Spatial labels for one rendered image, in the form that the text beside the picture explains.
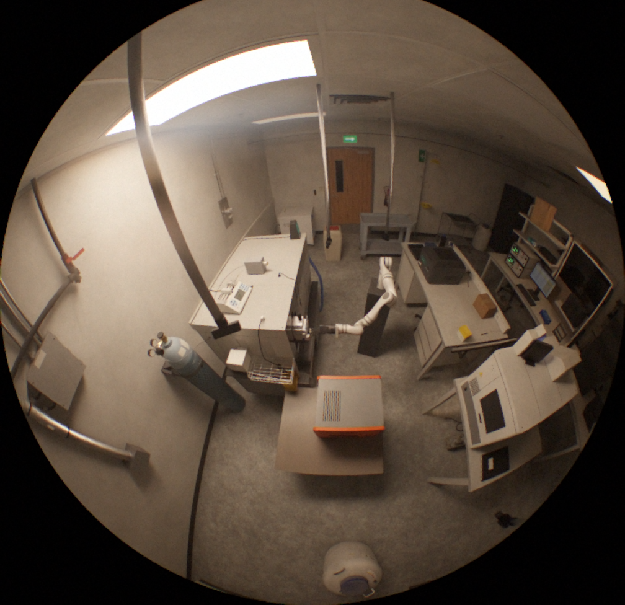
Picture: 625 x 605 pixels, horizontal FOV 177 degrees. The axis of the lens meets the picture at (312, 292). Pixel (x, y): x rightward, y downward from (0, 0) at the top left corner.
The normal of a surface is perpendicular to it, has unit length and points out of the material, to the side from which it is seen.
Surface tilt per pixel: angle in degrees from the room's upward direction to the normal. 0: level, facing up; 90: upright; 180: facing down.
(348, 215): 90
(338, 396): 0
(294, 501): 0
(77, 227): 90
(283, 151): 90
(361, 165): 90
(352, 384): 0
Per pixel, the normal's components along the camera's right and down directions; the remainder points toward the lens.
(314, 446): -0.08, -0.72
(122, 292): 0.99, 0.00
